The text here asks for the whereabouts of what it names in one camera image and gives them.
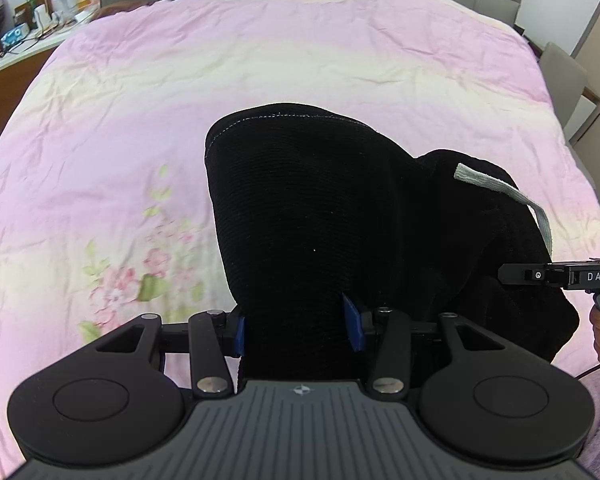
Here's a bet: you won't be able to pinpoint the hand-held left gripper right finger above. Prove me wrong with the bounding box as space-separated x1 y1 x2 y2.
341 292 507 404

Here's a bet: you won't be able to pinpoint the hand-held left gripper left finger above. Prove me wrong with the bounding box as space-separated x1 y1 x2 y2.
95 305 247 402

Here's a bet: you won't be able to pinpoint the grey chair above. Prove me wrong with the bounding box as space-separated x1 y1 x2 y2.
536 42 590 142

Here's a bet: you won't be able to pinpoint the black pants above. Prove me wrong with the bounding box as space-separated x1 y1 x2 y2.
202 103 580 381

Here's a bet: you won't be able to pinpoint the wooden desk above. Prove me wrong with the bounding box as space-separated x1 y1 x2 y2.
0 10 97 142

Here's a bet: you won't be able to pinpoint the teal tissue box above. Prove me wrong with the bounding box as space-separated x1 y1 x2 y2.
0 27 30 47

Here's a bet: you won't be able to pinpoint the black cable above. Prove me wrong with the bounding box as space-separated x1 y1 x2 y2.
574 354 600 380

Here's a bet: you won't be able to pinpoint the pink floral duvet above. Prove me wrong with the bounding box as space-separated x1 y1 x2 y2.
0 0 600 480

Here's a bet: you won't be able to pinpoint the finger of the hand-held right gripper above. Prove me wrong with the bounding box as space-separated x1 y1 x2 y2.
497 262 572 289

